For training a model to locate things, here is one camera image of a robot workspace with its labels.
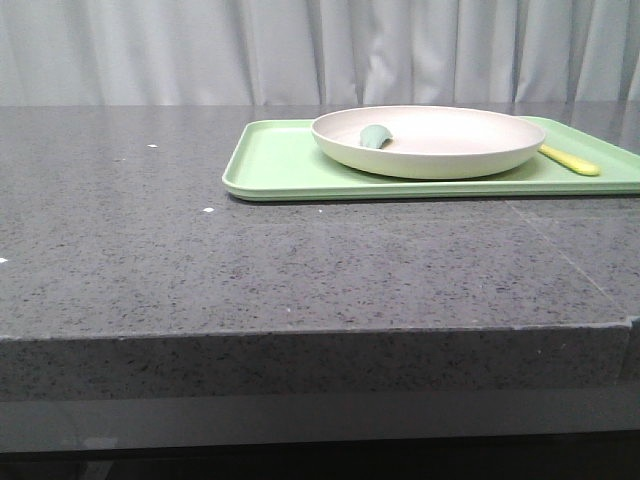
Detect pale green plastic spoon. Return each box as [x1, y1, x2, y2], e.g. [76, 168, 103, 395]
[359, 124, 393, 150]

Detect light green serving tray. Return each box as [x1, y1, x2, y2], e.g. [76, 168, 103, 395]
[222, 117, 639, 202]

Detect yellow plastic fork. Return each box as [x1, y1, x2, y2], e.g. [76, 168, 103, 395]
[538, 144, 601, 177]

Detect white pleated curtain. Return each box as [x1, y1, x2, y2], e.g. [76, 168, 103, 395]
[1, 1, 639, 106]

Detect beige round plate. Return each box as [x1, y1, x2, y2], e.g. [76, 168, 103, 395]
[311, 105, 546, 180]

